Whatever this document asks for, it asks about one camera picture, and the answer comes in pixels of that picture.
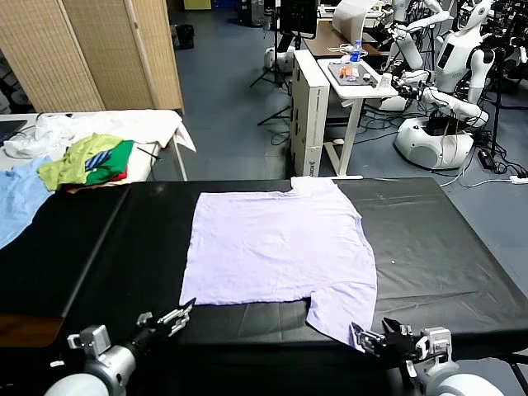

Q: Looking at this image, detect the slim white humanoid robot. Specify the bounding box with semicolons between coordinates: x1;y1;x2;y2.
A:
387;0;453;71

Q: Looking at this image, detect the black light stand tripod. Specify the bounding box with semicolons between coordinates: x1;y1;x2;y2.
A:
249;7;290;90

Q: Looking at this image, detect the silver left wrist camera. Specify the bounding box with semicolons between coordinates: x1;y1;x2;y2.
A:
67;324;112;360

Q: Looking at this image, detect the narrow black table cover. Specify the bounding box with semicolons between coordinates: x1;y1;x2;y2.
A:
0;181;131;318

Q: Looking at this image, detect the tall white cardboard box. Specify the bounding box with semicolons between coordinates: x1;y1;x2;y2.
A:
290;49;331;179

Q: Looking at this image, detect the wide black table cover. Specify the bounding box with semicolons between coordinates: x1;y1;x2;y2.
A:
61;177;528;364

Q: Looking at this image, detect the lavender t-shirt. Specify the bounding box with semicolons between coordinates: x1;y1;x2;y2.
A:
179;176;379;353

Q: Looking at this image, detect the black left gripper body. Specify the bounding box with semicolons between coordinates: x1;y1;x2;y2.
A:
130;319;170;359

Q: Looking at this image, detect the clear water bottle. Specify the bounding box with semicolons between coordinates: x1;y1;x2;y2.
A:
349;40;365;69

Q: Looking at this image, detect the crumpled white garment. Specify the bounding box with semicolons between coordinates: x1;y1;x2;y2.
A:
3;113;78;160

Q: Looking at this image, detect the yellow-green garment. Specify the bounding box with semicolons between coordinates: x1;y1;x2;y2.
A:
37;132;125;191

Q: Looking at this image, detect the white standing desk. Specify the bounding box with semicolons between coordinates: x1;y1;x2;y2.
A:
317;57;399;181

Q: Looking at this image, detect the bamboo folding screen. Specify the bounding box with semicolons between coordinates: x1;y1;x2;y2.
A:
0;0;185;113

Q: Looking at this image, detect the light blue shirt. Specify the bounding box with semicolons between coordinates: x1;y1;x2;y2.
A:
0;155;54;251

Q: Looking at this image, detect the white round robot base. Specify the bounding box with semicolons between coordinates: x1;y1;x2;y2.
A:
263;45;296;73

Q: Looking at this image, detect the blue striped garment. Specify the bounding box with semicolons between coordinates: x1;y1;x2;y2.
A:
84;150;113;171

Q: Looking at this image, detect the black waste bin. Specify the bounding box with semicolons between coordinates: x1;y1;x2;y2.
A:
172;23;195;50

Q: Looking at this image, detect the brown wooden desk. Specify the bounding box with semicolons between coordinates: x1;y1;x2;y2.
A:
303;20;391;57

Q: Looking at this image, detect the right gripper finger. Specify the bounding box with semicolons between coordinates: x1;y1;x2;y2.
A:
381;317;415;337
350;322;387;356

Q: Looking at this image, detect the black cable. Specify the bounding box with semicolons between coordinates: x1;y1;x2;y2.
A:
134;144;162;162

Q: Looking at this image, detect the grey tray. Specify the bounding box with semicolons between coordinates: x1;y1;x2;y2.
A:
328;60;383;87

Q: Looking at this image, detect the black monitor on stand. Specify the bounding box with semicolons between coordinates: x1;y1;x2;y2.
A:
257;0;318;127

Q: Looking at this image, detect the red garment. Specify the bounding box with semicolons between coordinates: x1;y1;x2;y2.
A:
61;171;129;191

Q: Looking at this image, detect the dark laptop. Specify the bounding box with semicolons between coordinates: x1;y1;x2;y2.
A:
0;119;28;144

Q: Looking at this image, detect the white curved machine housing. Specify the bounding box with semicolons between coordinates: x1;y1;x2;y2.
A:
332;0;375;35

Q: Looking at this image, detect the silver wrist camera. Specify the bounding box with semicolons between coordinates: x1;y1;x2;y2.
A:
67;324;112;360
416;327;453;364

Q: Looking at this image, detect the cream folded garment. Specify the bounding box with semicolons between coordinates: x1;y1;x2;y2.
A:
64;182;127;194

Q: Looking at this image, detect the green garment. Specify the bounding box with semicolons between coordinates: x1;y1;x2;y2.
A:
84;139;135;186

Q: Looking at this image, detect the black pole stand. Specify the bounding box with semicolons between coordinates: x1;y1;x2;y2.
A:
490;45;507;158

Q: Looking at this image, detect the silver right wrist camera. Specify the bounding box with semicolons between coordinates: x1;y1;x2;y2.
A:
416;327;453;364

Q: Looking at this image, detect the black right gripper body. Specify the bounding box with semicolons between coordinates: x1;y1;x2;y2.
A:
381;332;422;364

